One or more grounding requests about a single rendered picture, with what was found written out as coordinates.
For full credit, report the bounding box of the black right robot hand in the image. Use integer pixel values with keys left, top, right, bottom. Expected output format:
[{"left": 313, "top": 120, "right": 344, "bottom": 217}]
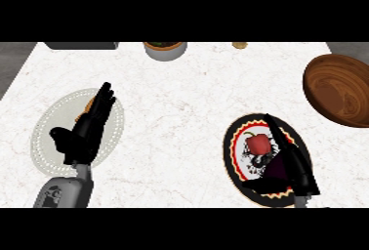
[{"left": 241, "top": 112, "right": 322, "bottom": 197}]

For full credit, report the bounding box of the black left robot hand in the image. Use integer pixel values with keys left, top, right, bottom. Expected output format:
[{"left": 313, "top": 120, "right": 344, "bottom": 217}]
[{"left": 49, "top": 81, "right": 117, "bottom": 166}]

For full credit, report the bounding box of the white round plate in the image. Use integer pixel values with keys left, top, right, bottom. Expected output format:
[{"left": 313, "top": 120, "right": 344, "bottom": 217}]
[{"left": 31, "top": 87, "right": 126, "bottom": 178}]

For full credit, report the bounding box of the red bell pepper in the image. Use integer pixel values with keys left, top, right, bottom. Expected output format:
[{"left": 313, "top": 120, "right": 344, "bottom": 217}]
[{"left": 242, "top": 131, "right": 276, "bottom": 157}]

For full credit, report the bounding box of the black patterned plate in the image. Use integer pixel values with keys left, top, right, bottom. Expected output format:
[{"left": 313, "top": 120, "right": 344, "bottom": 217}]
[{"left": 222, "top": 112, "right": 315, "bottom": 208}]

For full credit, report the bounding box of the brown wooden bowl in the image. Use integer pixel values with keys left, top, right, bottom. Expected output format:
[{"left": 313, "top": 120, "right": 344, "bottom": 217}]
[{"left": 301, "top": 54, "right": 369, "bottom": 129}]

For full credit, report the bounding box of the orange food item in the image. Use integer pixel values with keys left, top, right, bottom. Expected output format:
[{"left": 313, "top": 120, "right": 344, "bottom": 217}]
[{"left": 74, "top": 96, "right": 98, "bottom": 123}]

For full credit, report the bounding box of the dark grey flat appliance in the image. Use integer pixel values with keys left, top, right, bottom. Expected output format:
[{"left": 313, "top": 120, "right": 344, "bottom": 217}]
[{"left": 43, "top": 41, "right": 120, "bottom": 51}]

